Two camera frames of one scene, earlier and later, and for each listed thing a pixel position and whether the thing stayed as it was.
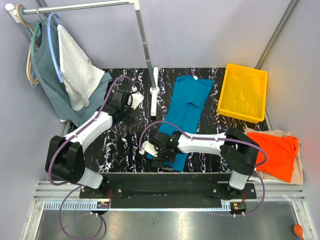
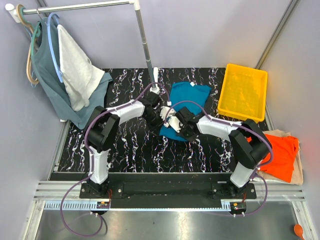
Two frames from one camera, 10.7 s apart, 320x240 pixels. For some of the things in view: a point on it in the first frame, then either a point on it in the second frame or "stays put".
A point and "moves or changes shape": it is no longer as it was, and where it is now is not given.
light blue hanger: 58,73 stays put
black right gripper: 157,162 -> 181,134
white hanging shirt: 79,73 stays put
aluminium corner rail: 291,8 stays put
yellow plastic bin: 243,93 stays put
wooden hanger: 18,8 stays put
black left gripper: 128,120 -> 160,120
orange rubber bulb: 298,230 stays put
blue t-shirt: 184,115 moves or changes shape
